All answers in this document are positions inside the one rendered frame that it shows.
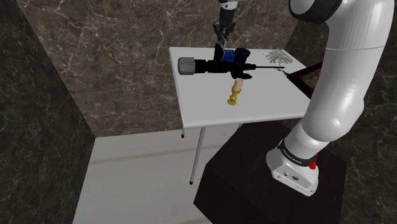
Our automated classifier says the black and blue power drill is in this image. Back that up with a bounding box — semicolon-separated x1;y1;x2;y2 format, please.
177;46;286;80

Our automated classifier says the white table with thin legs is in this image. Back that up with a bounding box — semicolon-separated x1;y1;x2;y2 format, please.
168;46;312;186

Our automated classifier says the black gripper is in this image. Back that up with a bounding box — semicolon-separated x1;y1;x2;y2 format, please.
212;8;237;62

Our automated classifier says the dark robot stand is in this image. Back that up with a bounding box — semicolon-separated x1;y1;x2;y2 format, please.
193;120;349;224

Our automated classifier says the dark brown framed panel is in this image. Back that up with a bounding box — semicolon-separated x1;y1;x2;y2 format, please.
286;61;324;100

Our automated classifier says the gold candlestick with pale candle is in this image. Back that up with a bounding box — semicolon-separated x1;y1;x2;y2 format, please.
226;78;244;106

